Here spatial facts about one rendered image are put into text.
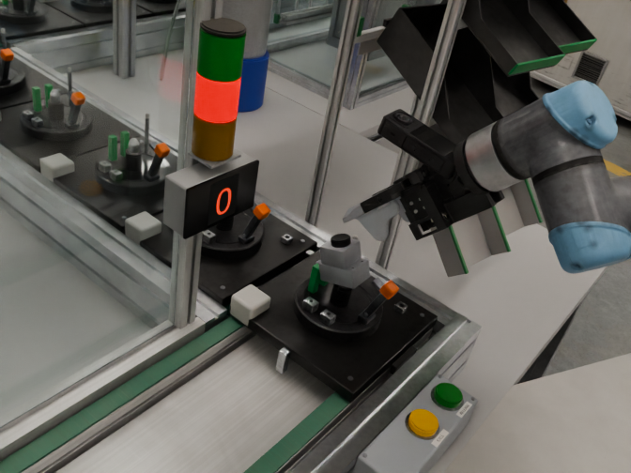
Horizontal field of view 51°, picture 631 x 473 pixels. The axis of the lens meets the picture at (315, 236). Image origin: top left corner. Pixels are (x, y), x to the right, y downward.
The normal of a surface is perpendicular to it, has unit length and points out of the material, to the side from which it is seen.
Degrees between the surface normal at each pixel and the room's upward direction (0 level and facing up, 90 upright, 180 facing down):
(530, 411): 0
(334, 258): 92
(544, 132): 76
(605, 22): 90
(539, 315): 0
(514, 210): 45
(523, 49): 25
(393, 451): 0
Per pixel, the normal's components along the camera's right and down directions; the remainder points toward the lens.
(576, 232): -0.63, 0.04
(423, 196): -0.61, 0.36
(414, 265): 0.17, -0.80
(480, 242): 0.58, -0.20
